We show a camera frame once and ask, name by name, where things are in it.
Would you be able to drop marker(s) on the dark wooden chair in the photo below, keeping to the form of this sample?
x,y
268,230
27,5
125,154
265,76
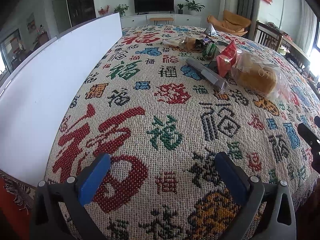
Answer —
x,y
267,36

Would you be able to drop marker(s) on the red snack packet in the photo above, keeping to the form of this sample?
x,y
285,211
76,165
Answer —
x,y
227,59

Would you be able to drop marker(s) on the silver white snack bag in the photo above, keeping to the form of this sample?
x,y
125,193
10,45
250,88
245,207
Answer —
x,y
210,30

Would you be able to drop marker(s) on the wooden bench stool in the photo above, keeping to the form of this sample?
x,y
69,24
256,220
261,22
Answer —
x,y
166,20

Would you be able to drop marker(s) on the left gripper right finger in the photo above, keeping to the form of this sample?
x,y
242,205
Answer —
x,y
278,219

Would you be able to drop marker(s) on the dark tall cabinet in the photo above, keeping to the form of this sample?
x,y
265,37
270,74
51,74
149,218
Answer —
x,y
80,11

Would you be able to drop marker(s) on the white storage box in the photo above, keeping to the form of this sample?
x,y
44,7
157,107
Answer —
x,y
36,96

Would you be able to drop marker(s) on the patterned woven table cloth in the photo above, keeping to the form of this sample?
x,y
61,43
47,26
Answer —
x,y
162,123

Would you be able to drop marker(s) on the pastry in clear wrapper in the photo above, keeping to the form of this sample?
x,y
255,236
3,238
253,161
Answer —
x,y
182,42

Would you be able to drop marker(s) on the bread in clear bag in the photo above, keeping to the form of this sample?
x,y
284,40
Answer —
x,y
260,76

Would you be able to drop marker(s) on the green plant left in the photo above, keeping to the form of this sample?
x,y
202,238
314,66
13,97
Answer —
x,y
121,9

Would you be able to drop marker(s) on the small potted plant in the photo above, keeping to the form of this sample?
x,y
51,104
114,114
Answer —
x,y
180,8

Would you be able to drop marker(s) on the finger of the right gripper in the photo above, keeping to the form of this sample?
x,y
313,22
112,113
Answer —
x,y
313,141

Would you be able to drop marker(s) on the dark chocolate snack packet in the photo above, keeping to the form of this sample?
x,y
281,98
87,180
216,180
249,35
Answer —
x,y
202,43

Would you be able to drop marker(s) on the long grey snack bar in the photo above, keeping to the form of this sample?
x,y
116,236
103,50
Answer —
x,y
219,83

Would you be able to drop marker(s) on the black television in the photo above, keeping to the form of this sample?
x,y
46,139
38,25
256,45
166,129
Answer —
x,y
146,6

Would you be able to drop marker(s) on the red flower decoration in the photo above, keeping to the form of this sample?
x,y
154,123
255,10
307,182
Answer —
x,y
103,11

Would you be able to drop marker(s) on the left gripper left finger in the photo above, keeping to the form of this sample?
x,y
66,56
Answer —
x,y
47,221

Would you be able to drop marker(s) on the orange lounge chair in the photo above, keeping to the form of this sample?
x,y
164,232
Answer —
x,y
232,23

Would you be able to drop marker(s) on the green potted plant right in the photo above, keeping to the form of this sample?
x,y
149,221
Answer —
x,y
193,7

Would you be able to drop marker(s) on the white tv cabinet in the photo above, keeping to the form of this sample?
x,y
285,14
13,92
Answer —
x,y
143,20

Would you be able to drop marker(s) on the green snack packet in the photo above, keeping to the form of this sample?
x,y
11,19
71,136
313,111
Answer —
x,y
210,51

